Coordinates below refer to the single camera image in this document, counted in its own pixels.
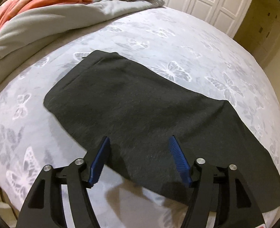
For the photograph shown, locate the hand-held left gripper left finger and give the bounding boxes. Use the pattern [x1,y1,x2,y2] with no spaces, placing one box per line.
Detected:
[16,136,111,228]

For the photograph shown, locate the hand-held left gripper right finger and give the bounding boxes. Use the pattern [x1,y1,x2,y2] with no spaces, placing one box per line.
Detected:
[169,135,265,228]

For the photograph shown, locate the dark grey pants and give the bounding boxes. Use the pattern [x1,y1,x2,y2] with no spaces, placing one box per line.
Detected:
[43,50,280,214]

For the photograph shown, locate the bed with butterfly sheet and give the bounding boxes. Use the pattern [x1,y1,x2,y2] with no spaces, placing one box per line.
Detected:
[0,5,280,228]

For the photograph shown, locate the light grey duvet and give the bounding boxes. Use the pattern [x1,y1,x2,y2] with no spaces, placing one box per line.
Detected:
[0,0,165,98]

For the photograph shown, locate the orange blanket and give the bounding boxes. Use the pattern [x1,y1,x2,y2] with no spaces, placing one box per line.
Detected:
[0,0,94,45]

